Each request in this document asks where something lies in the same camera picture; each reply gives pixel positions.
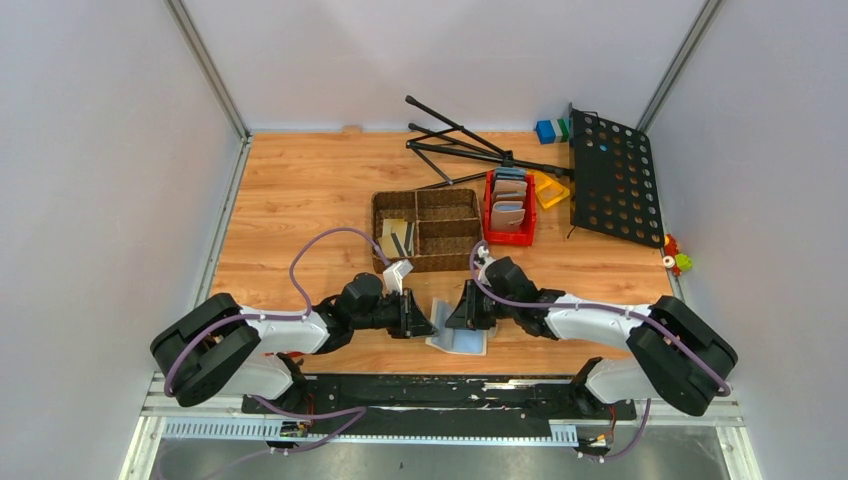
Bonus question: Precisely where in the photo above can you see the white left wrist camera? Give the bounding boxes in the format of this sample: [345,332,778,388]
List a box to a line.
[382,259,413,293]

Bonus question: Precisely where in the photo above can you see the gold credit cards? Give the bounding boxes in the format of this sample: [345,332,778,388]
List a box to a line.
[378,219,416,258]

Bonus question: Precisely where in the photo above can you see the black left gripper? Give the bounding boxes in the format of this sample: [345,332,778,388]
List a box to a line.
[353,288,440,339]

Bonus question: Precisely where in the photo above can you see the blue green toy block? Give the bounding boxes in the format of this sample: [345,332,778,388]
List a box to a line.
[534,118,571,145]

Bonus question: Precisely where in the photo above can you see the card holders in red bin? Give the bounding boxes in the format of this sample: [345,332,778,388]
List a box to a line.
[489,167,528,232]

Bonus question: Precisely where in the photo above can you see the red plastic bin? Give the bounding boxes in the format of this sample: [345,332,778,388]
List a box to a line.
[483,167,537,247]

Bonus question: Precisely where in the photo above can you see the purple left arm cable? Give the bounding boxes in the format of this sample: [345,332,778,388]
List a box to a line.
[163,227,369,465]

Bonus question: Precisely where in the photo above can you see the white card holder wallet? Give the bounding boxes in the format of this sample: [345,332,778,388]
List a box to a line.
[425,298,498,356]

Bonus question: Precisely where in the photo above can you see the black perforated music stand desk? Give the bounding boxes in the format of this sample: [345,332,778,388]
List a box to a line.
[568,108,665,248]

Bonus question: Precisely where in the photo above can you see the black folding music stand legs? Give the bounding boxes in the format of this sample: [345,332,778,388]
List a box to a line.
[404,95,575,190]

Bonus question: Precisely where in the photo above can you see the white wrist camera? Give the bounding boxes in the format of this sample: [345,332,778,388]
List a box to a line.
[382,259,413,293]
[472,246,496,273]

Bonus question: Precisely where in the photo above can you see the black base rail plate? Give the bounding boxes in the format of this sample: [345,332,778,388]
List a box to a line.
[273,374,636,437]

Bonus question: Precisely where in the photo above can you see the yellow transparent tray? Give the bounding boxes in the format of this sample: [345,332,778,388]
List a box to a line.
[531,171,571,210]

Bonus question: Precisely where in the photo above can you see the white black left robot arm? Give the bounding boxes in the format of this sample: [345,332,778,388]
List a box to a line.
[150,273,438,413]

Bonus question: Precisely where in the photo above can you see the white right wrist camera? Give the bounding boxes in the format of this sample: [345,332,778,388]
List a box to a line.
[472,246,496,273]

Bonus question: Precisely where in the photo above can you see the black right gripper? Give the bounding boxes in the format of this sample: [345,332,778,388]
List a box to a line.
[445,280,518,331]

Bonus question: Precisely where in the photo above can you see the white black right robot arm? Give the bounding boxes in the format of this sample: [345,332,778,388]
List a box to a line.
[445,257,738,418]

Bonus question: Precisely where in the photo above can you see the red green small toy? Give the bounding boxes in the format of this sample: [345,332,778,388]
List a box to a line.
[662,234,693,277]

